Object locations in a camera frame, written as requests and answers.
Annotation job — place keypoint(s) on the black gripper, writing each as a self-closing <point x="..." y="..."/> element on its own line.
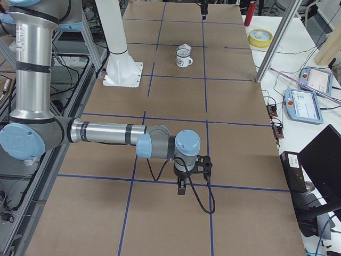
<point x="181" y="176"/>
<point x="204" y="9"/>

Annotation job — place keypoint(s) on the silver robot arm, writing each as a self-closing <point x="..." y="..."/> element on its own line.
<point x="34" y="130"/>

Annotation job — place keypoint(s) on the blue tape strip lengthwise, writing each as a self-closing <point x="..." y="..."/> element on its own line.
<point x="211" y="198"/>

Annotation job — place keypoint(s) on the white enamel mug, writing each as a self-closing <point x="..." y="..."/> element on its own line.
<point x="183" y="62"/>

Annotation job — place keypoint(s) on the red cylinder can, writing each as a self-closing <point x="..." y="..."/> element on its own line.
<point x="250" y="12"/>

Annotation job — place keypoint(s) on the brown cardboard table cover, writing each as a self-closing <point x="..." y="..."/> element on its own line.
<point x="107" y="201"/>

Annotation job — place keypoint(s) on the yellow tape roll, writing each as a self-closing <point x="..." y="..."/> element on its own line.
<point x="260" y="38"/>

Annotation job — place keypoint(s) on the blue tape strip near mug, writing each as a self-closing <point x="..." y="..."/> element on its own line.
<point x="159" y="45"/>

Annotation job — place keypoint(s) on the blue tape strip crosswise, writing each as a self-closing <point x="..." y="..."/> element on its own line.
<point x="176" y="119"/>

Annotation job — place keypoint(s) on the orange terminal block lower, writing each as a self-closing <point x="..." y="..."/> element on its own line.
<point x="278" y="130"/>

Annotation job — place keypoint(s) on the orange terminal block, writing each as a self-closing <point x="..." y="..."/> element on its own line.
<point x="272" y="110"/>
<point x="278" y="130"/>

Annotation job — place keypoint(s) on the black computer box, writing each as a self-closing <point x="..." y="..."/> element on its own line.
<point x="293" y="172"/>

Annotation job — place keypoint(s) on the orange terminal block upper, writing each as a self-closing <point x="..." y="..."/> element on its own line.
<point x="272" y="110"/>

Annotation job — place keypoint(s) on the wooden beam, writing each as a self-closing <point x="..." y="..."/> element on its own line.
<point x="330" y="48"/>

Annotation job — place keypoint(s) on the near teach pendant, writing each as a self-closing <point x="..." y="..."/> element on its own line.
<point x="303" y="106"/>

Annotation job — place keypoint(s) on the teach pendant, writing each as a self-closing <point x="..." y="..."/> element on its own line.
<point x="303" y="106"/>
<point x="317" y="79"/>

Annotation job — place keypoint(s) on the far teach pendant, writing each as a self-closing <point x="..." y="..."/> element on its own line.
<point x="317" y="79"/>

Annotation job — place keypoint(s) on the black monitor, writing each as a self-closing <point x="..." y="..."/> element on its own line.
<point x="321" y="161"/>

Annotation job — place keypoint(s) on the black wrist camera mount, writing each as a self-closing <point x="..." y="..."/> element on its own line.
<point x="203" y="165"/>

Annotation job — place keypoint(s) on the aluminium frame post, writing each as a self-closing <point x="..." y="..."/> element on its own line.
<point x="277" y="38"/>

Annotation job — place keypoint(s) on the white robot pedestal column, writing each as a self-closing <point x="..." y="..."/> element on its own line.
<point x="121" y="70"/>

